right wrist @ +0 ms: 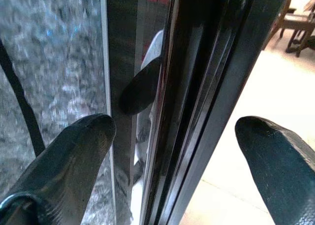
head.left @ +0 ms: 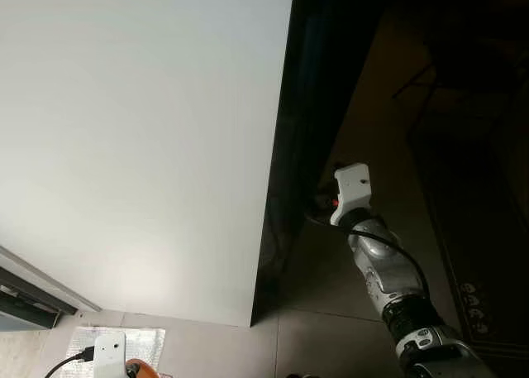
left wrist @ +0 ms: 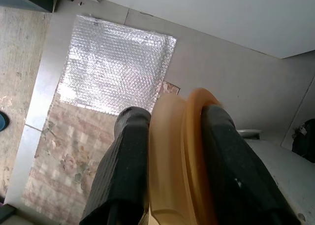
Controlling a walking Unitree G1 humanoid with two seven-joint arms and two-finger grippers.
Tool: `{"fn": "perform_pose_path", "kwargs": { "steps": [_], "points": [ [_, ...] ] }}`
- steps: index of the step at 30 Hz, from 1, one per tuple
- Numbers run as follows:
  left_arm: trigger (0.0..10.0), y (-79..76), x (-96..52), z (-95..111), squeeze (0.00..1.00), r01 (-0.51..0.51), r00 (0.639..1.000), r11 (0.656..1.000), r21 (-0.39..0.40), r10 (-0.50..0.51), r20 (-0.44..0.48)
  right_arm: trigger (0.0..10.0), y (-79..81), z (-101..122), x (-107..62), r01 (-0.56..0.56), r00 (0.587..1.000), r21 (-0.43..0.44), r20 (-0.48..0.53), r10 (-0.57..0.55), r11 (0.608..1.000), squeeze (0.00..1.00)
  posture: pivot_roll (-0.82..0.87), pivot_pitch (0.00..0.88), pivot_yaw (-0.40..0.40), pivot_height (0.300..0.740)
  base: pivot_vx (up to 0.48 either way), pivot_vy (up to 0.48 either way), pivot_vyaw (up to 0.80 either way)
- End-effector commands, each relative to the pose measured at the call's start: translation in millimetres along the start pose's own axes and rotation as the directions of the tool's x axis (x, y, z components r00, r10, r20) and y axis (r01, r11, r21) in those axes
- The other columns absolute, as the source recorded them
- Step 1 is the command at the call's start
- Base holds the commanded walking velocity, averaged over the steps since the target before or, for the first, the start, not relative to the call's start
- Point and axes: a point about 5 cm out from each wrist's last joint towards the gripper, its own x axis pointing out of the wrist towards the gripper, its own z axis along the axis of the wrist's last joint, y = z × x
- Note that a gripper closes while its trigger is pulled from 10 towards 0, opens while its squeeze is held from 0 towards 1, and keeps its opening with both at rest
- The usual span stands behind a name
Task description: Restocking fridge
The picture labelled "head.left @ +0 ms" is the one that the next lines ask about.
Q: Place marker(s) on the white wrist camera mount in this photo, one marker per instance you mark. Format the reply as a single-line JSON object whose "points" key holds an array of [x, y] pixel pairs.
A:
{"points": [[353, 188], [109, 355]]}

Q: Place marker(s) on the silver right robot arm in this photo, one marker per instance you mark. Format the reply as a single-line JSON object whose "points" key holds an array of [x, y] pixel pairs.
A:
{"points": [[384, 270]]}

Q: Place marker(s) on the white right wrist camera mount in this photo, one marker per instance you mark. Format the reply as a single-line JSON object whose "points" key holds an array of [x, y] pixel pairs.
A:
{"points": [[353, 188]]}

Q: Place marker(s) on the orange round plastic plate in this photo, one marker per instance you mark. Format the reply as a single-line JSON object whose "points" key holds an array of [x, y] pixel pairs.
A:
{"points": [[142, 369]]}

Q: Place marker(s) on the grey metal door frame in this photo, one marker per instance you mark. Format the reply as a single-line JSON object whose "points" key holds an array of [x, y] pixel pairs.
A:
{"points": [[33, 295]]}

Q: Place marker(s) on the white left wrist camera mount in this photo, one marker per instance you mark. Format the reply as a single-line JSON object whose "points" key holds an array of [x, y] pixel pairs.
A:
{"points": [[109, 355]]}

